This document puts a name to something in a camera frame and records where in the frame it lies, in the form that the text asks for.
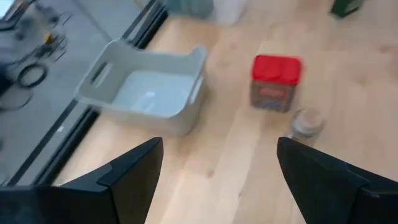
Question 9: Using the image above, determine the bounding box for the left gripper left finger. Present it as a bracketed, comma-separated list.
[60, 137, 165, 224]

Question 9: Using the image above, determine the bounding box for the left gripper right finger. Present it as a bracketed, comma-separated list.
[276, 137, 382, 224]

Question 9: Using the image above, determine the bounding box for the cork-top saffron glass jar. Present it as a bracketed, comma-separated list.
[287, 107, 326, 141]

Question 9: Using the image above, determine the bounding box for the red-lid smoked paprika tin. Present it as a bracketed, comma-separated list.
[249, 54, 304, 113]

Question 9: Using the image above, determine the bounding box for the green black pepper tin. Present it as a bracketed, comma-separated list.
[330, 0, 366, 19]

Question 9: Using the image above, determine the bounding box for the white plastic bin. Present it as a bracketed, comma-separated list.
[73, 39, 208, 137]

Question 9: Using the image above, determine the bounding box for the black metal table frame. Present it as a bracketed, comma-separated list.
[32, 0, 170, 187]

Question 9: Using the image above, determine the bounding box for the black cable with coil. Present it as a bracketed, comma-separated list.
[16, 61, 50, 90]

